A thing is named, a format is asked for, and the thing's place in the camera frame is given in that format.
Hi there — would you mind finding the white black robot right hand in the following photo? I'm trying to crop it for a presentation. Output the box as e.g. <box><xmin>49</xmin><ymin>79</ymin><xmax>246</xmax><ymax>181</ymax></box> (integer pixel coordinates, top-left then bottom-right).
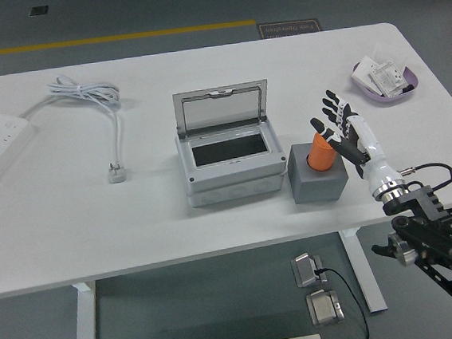
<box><xmin>307</xmin><ymin>83</ymin><xmax>406</xmax><ymax>202</ymax></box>

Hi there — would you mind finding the orange cylinder battery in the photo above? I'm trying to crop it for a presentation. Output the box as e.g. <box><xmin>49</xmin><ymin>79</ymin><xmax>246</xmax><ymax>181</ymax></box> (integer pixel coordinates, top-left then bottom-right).
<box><xmin>305</xmin><ymin>130</ymin><xmax>339</xmax><ymax>173</ymax></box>

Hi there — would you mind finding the smoky transparent box lid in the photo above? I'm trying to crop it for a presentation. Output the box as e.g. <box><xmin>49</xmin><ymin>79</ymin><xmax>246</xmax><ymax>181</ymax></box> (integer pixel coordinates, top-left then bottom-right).
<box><xmin>171</xmin><ymin>79</ymin><xmax>273</xmax><ymax>139</ymax></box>

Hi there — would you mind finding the white paper box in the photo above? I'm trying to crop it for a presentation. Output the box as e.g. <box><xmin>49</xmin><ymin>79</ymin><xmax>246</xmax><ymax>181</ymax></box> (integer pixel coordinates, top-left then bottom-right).
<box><xmin>350</xmin><ymin>54</ymin><xmax>382</xmax><ymax>97</ymax></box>

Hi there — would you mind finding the silver floor socket box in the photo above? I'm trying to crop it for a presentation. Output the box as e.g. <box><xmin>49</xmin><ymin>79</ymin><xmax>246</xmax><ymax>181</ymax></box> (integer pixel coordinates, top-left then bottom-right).
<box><xmin>289</xmin><ymin>250</ymin><xmax>329</xmax><ymax>290</ymax></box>
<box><xmin>305</xmin><ymin>287</ymin><xmax>347</xmax><ymax>328</ymax></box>

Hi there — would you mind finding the grey plastic junction box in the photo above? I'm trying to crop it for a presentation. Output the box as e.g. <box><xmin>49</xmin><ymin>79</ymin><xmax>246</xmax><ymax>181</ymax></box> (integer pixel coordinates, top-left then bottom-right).
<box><xmin>174</xmin><ymin>122</ymin><xmax>290</xmax><ymax>211</ymax></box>

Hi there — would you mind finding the purple plastic tray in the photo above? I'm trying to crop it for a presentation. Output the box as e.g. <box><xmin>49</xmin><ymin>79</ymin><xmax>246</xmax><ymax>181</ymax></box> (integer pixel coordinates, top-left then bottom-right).
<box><xmin>349</xmin><ymin>56</ymin><xmax>424</xmax><ymax>110</ymax></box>

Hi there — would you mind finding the grey cube holder block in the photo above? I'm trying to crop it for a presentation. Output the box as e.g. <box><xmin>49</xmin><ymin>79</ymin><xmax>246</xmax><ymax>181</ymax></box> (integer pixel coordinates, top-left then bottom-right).
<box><xmin>285</xmin><ymin>138</ymin><xmax>352</xmax><ymax>207</ymax></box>

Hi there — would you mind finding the clear plastic bag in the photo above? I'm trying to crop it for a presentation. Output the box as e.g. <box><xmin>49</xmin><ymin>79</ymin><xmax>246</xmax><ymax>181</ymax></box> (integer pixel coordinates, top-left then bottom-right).
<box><xmin>371</xmin><ymin>38</ymin><xmax>411</xmax><ymax>72</ymax></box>

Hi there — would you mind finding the white table leg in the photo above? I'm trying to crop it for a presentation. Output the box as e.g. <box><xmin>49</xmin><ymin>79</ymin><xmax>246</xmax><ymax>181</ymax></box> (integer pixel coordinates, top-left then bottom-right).
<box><xmin>338</xmin><ymin>226</ymin><xmax>389</xmax><ymax>318</ymax></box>
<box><xmin>66</xmin><ymin>281</ymin><xmax>102</xmax><ymax>339</ymax></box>

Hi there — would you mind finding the dark floor sign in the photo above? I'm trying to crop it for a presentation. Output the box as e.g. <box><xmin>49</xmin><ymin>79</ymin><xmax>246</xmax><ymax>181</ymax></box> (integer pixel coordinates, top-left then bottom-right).
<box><xmin>255</xmin><ymin>17</ymin><xmax>324</xmax><ymax>41</ymax></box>

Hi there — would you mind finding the white power plug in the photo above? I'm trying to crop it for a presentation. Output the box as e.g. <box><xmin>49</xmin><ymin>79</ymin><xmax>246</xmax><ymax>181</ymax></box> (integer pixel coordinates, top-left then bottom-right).
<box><xmin>107</xmin><ymin>160</ymin><xmax>129</xmax><ymax>186</ymax></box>

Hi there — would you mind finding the black floor cable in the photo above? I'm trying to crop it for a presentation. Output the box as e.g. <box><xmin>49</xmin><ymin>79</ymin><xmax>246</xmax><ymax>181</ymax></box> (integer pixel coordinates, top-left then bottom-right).
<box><xmin>315</xmin><ymin>264</ymin><xmax>371</xmax><ymax>339</ymax></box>

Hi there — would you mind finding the white power cord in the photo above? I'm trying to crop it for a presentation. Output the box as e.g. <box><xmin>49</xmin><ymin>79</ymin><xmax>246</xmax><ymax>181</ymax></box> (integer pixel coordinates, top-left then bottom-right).
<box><xmin>17</xmin><ymin>69</ymin><xmax>129</xmax><ymax>178</ymax></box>

